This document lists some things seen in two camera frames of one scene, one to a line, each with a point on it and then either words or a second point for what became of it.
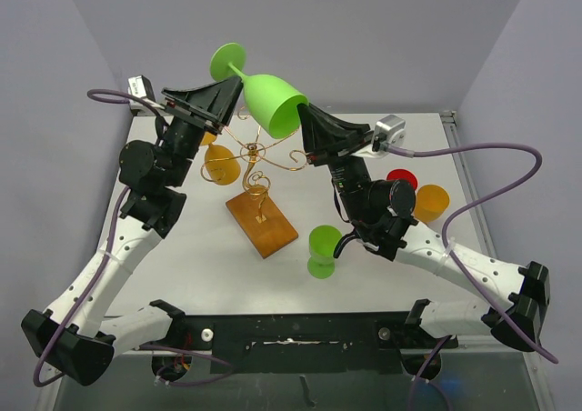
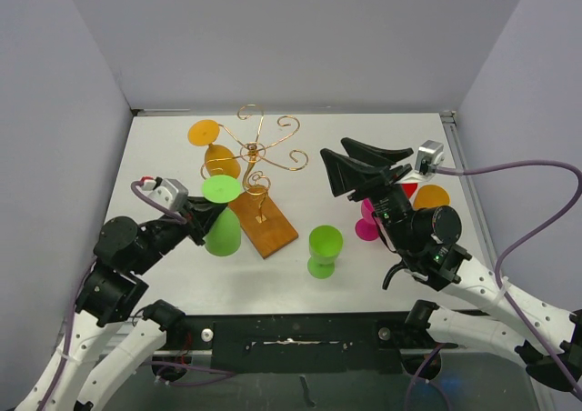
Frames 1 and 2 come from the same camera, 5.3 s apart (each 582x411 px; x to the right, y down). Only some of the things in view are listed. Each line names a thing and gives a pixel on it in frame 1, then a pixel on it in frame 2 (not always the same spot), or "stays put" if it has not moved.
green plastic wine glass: (272, 101) -> (224, 237)
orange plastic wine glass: (220, 162) stays put
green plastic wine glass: (322, 240) stays put
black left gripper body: (185, 133) -> (165, 234)
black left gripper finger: (217, 98) -> (199, 203)
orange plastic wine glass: (432, 202) stays put
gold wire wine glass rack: (261, 219) stays put
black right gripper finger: (316, 134) -> (346, 174)
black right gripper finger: (340, 132) -> (373, 155)
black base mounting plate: (305, 342) stays put
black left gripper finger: (225, 103) -> (203, 220)
